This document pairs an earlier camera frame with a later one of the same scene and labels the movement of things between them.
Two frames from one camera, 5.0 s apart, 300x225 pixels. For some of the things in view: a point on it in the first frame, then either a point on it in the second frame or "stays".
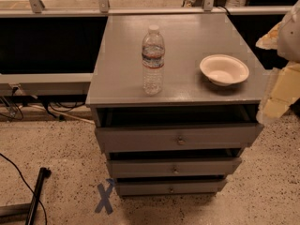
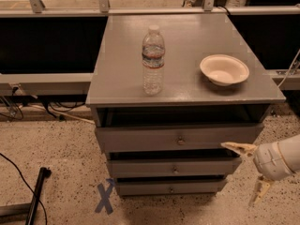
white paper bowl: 223,69 stays
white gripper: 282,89 -> 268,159
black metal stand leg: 15,214 stays
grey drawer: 172,168 stays
